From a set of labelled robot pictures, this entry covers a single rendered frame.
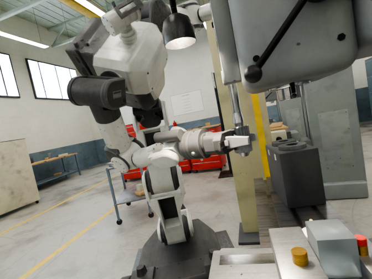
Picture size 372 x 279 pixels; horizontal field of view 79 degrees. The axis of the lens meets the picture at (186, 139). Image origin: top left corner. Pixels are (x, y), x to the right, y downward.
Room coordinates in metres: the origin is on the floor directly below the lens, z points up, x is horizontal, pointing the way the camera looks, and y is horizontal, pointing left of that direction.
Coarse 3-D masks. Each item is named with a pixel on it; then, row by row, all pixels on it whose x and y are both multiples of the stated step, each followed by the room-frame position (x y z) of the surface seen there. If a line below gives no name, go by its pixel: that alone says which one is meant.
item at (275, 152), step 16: (272, 144) 0.86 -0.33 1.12; (288, 144) 0.78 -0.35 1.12; (304, 144) 0.73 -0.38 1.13; (272, 160) 0.83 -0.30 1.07; (288, 160) 0.71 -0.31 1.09; (304, 160) 0.70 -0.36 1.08; (272, 176) 0.88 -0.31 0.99; (288, 176) 0.71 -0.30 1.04; (304, 176) 0.71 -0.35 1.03; (320, 176) 0.70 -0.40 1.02; (288, 192) 0.71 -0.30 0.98; (304, 192) 0.71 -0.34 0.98; (320, 192) 0.70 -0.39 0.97; (288, 208) 0.72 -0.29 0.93
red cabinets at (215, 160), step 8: (128, 128) 5.67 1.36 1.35; (144, 128) 5.59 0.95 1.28; (200, 128) 5.62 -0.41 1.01; (208, 128) 5.04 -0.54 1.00; (216, 128) 5.11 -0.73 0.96; (184, 160) 5.36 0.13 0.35; (192, 160) 5.26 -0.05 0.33; (200, 160) 5.17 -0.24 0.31; (208, 160) 5.10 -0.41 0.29; (216, 160) 5.03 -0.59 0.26; (224, 160) 5.25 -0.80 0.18; (136, 168) 5.67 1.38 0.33; (144, 168) 5.63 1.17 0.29; (184, 168) 5.37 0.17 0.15; (192, 168) 5.45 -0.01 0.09; (200, 168) 5.20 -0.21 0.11; (208, 168) 5.12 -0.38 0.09; (128, 176) 5.72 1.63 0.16; (136, 176) 5.68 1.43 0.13
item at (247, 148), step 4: (232, 132) 0.58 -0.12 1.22; (236, 132) 0.57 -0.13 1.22; (240, 132) 0.57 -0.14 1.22; (244, 132) 0.57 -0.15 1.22; (248, 132) 0.57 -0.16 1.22; (236, 148) 0.58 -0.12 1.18; (240, 148) 0.57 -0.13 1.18; (244, 148) 0.57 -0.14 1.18; (248, 148) 0.57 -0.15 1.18; (236, 152) 0.58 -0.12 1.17; (240, 152) 0.57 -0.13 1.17; (244, 152) 0.57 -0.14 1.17
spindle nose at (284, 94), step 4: (284, 88) 0.46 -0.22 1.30; (288, 88) 0.46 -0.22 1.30; (296, 88) 0.46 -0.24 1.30; (300, 88) 0.46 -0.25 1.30; (276, 92) 0.49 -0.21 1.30; (280, 92) 0.47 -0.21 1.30; (284, 92) 0.46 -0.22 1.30; (288, 92) 0.46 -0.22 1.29; (296, 92) 0.46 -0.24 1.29; (300, 92) 0.46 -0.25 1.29; (280, 96) 0.47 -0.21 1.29; (284, 96) 0.46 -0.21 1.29; (288, 96) 0.46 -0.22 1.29; (300, 96) 0.46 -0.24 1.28; (280, 100) 0.47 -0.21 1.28
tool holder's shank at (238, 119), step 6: (234, 84) 0.58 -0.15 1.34; (234, 90) 0.58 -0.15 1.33; (234, 96) 0.58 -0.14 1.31; (234, 102) 0.58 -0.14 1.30; (234, 108) 0.58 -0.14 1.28; (240, 108) 0.58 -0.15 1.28; (234, 114) 0.58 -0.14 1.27; (240, 114) 0.58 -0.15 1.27; (234, 120) 0.58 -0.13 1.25; (240, 120) 0.58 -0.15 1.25
